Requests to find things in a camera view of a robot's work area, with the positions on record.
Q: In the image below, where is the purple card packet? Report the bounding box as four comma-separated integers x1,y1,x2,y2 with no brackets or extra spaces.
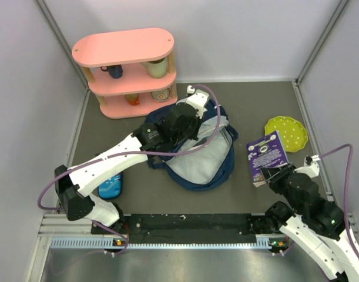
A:
246,130,288,187

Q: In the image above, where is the navy blue student backpack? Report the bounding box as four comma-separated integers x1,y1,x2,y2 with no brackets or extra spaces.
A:
145,99,239,192

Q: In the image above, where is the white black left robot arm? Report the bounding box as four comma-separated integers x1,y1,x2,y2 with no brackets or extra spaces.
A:
55,90,209,233

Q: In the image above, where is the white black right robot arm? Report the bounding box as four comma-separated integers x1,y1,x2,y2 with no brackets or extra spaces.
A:
261,155,359,281

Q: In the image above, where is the patterned small bowl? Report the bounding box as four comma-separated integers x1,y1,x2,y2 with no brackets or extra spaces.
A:
150,88,170,102

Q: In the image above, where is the green polka dot plate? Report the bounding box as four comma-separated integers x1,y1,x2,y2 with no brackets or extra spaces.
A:
264,116,308,153

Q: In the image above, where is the orange cup on shelf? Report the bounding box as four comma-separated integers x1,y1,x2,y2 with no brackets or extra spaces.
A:
125,93,139,106

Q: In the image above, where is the pale green cup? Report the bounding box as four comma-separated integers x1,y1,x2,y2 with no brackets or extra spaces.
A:
142,58,167,79

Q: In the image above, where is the pink three-tier shelf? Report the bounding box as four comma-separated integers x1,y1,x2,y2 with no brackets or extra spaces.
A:
72,28,177,119

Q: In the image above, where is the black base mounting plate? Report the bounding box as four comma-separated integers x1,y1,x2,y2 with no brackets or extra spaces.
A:
90,213,286,244

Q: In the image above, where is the blue dinosaur pencil case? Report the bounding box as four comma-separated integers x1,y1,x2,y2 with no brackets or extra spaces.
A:
98,172,123,200

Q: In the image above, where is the dark blue mug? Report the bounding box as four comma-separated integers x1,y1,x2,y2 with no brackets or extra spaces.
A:
100,65,123,79

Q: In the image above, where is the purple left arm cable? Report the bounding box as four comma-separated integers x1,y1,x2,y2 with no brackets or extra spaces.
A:
37,84,223,250

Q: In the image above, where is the grey slotted cable duct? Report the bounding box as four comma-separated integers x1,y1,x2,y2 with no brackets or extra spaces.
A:
49,236,288,250

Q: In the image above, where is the aluminium frame rail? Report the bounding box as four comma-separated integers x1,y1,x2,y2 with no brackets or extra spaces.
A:
38,214,92,237

